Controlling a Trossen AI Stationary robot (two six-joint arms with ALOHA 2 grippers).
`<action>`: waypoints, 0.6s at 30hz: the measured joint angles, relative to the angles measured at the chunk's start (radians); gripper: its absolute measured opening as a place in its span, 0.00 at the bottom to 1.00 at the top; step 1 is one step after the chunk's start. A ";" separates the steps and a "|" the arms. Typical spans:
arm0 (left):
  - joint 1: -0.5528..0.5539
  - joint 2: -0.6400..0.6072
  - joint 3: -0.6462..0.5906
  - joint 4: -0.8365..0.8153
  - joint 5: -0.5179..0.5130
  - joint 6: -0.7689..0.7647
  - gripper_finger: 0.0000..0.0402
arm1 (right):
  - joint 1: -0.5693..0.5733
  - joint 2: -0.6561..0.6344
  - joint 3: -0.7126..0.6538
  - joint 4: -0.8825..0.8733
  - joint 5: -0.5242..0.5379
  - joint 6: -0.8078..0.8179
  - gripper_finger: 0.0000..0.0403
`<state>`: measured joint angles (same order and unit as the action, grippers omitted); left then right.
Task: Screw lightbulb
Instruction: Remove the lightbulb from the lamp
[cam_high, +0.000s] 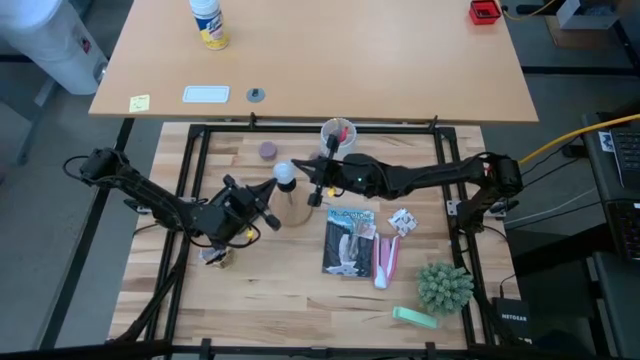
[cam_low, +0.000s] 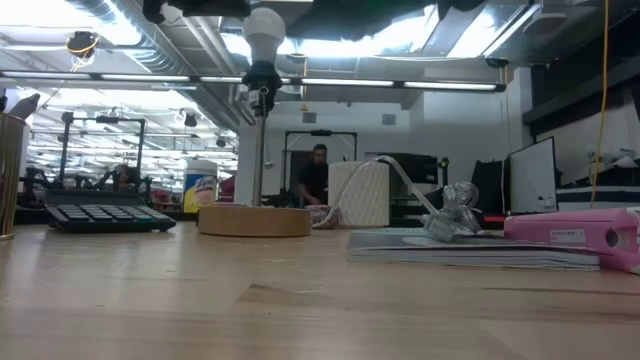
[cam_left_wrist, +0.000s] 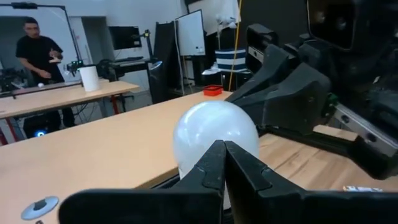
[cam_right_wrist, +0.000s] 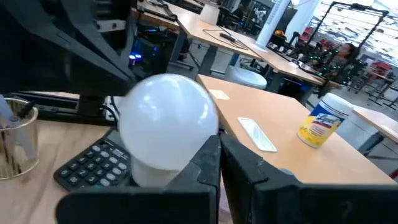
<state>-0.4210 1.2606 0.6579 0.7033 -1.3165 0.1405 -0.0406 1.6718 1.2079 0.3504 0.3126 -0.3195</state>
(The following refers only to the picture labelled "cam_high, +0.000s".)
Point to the white cylindrical appliance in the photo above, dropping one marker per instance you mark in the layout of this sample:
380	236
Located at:
45	40

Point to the yellow disinfecting wipes canister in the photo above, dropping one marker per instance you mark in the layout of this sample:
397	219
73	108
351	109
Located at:
210	25

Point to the black marker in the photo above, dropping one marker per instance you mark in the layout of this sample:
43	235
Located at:
333	142

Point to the white lightbulb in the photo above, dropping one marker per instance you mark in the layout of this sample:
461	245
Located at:
284	171

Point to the red box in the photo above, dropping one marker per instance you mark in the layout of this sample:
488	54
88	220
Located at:
484	11

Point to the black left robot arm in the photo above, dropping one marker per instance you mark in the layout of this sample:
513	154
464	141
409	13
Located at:
145	192

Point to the pink stapler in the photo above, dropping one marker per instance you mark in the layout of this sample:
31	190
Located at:
385	265

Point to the mint green box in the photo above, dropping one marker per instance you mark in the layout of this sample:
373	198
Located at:
415	317

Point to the grey cardboard box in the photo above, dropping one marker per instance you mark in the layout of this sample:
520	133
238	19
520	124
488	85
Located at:
585	15

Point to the black network router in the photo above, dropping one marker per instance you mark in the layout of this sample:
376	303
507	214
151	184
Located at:
512	317

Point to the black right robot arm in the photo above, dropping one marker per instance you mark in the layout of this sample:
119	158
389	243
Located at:
450	172

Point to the red pen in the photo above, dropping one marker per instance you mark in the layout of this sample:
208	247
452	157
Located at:
344	135

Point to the black backlit keyboard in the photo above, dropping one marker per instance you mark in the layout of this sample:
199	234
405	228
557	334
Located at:
627	230

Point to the black metal table frame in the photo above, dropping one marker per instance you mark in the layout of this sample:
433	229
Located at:
300	128

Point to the black side desk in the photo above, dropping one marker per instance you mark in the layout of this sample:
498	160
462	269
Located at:
615	300

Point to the Yellowstone booklet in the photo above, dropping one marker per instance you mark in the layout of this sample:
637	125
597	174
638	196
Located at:
335	250

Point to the green succulent plant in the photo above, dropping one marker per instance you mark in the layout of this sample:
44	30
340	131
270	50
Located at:
445	289

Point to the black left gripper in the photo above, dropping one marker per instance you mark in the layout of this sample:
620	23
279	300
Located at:
220	220

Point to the purple round lid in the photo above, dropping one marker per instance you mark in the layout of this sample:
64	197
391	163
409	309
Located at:
268	151

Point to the grey round desk grommet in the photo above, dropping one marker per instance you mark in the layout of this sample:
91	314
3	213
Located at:
255	95

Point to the white patterned packet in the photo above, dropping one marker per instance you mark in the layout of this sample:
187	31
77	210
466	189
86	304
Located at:
403	222

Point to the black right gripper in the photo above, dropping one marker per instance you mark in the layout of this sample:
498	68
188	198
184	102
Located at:
365	175

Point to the yellow sticky note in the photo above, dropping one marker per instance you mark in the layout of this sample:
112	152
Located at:
139	103

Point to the beige wooden desk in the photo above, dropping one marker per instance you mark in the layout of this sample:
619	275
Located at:
350	60

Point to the lamp stand with wooden base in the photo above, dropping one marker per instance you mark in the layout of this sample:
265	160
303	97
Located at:
295	212

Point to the white rectangular card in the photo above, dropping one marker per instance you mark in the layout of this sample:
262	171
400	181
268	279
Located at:
206	94

